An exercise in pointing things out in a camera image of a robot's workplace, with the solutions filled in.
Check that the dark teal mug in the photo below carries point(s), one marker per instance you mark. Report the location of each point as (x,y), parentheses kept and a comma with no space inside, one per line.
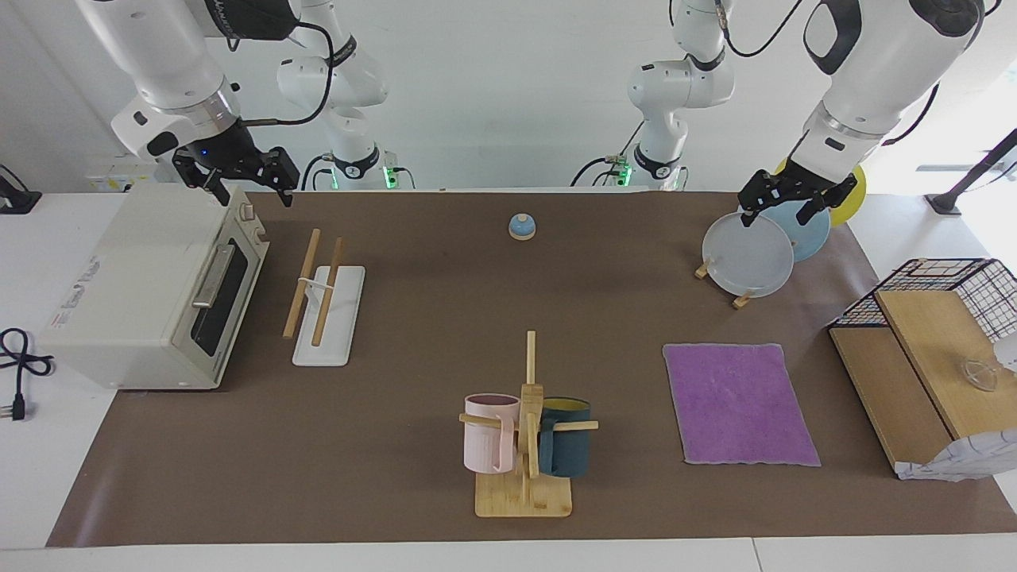
(568,449)

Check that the white patterned cloth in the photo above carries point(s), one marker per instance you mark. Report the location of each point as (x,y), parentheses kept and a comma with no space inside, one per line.
(961,461)

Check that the wooden mug tree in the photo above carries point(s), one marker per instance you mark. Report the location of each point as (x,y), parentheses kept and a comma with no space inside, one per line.
(524,496)

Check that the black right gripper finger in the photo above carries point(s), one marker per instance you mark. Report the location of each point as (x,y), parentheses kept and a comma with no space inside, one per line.
(282,171)
(192,168)

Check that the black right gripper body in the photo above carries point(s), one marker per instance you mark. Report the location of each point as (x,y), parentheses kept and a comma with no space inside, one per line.
(230,155)

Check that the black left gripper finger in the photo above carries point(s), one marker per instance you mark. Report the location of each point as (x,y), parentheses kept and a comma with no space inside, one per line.
(826,200)
(759,191)

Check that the brown table mat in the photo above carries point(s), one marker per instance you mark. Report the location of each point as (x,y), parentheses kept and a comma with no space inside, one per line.
(413,318)

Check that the pink mug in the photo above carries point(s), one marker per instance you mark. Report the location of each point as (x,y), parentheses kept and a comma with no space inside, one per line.
(485,441)

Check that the yellow plate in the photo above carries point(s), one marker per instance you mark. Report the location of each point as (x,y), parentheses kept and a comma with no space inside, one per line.
(850,202)

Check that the clear glass dish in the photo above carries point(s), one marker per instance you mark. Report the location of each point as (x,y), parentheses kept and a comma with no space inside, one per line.
(979,373)

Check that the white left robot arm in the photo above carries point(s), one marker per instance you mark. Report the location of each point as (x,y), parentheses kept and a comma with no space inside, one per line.
(882,71)

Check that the light blue plate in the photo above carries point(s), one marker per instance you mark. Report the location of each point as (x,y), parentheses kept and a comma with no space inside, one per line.
(810,234)

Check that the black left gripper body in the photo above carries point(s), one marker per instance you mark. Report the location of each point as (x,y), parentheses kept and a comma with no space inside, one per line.
(802,187)

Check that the black stand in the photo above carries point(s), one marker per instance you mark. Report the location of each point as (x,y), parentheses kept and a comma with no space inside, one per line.
(949,202)

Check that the wooden plate rack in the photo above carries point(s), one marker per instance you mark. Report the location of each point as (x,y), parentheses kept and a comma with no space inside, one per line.
(743,301)

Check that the cream toaster oven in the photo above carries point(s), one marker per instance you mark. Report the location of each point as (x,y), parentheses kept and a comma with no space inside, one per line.
(135,278)

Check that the white power strip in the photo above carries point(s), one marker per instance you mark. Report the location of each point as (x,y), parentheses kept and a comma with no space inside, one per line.
(111,181)

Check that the purple and grey towel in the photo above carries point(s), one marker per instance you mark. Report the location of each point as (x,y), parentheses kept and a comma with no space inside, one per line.
(739,405)

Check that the grey plate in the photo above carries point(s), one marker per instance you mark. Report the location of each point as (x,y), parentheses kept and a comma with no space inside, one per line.
(747,258)

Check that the white towel rack wooden bars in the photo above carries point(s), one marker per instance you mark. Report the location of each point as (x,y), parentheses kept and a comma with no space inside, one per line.
(338,318)

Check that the black clamp mount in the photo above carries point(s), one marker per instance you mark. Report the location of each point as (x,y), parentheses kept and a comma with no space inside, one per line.
(16,202)

